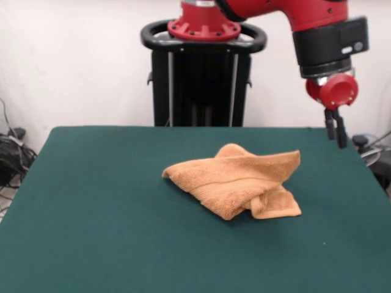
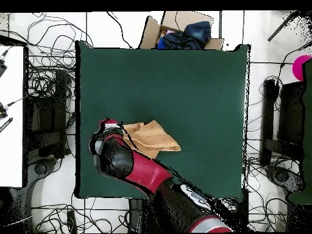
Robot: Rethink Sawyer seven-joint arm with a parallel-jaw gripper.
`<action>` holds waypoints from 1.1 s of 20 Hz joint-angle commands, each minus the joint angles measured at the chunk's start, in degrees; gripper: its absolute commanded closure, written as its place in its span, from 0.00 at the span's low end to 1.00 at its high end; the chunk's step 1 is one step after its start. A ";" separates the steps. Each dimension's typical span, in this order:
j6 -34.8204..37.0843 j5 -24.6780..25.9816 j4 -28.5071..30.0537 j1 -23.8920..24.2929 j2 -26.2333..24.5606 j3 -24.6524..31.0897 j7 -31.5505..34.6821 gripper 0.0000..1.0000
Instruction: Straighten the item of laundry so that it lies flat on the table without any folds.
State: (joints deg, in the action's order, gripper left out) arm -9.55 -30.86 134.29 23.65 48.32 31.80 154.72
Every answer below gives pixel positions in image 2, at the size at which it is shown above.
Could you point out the tan terry towel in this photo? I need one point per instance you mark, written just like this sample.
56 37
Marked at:
153 139

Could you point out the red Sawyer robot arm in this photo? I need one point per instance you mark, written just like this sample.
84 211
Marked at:
146 173

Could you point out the dark green table cloth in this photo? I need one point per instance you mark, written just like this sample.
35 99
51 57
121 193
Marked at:
308 121
170 85

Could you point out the round grey stand base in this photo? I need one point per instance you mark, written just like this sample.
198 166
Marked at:
41 168
282 176

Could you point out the open cardboard box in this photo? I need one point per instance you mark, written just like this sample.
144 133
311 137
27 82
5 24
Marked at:
151 34

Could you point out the dark navy garment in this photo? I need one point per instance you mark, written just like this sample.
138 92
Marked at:
178 41

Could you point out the white desk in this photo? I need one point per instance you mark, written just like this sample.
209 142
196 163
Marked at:
12 151

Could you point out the black slotted bar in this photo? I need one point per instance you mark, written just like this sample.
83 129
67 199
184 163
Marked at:
6 125

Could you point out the black power strip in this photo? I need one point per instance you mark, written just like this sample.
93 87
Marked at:
72 221

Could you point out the blue denim jeans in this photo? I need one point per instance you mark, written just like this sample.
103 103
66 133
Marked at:
197 30

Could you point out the black rod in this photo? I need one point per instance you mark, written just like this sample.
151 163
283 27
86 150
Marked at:
280 28

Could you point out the magenta round object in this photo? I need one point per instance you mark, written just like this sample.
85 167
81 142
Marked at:
298 67

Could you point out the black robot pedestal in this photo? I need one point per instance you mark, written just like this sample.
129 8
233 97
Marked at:
135 214

